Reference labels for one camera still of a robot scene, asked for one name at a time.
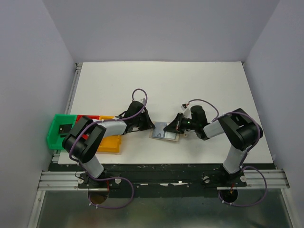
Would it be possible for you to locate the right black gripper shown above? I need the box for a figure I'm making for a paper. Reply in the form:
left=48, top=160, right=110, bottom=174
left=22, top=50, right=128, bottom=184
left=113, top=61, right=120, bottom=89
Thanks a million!
left=163, top=113, right=198, bottom=134

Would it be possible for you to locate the beige card holder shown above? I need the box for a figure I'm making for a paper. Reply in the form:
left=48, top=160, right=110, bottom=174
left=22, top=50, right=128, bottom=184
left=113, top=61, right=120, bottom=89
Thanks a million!
left=149, top=122, right=188, bottom=142

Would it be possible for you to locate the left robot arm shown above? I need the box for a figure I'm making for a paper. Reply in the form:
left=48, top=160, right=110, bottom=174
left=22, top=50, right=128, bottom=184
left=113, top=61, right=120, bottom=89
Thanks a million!
left=62, top=98, right=155, bottom=188

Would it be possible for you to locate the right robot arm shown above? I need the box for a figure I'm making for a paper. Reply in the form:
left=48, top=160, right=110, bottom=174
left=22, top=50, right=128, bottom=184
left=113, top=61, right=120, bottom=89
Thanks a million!
left=164, top=105, right=263, bottom=186

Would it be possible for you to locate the black card in green bin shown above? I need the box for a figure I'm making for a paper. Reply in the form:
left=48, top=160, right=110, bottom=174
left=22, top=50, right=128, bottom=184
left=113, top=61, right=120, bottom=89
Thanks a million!
left=58, top=123, right=73, bottom=137

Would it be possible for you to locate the yellow plastic bin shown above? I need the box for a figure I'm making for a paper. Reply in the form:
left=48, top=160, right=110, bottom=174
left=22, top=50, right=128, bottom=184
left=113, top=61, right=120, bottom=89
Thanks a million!
left=97, top=116, right=123, bottom=153

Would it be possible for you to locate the red plastic bin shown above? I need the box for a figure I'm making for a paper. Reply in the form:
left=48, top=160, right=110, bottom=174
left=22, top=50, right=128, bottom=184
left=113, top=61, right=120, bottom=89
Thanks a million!
left=75, top=114, right=100, bottom=141

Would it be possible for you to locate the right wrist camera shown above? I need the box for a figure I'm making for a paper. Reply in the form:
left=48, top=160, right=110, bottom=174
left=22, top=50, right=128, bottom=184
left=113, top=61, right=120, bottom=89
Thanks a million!
left=181, top=104, right=190, bottom=118

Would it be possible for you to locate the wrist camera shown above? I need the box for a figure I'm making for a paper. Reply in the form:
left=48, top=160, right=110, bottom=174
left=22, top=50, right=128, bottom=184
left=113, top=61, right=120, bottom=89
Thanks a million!
left=181, top=104, right=190, bottom=118
left=138, top=98, right=146, bottom=104

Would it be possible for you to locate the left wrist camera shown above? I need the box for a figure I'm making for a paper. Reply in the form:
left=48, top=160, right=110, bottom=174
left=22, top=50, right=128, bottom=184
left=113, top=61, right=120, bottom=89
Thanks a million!
left=138, top=98, right=146, bottom=104

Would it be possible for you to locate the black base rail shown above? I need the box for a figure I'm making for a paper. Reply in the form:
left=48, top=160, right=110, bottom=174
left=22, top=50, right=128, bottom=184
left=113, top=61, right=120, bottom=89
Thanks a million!
left=49, top=163, right=283, bottom=199

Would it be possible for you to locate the aluminium side rail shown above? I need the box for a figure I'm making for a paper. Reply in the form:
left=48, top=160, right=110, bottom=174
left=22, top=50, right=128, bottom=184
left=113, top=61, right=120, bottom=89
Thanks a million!
left=64, top=63, right=83, bottom=114

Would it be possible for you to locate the front aluminium rail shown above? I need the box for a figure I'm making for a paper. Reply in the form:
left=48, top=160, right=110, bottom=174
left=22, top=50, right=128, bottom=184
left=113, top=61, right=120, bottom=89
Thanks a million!
left=38, top=171, right=83, bottom=191

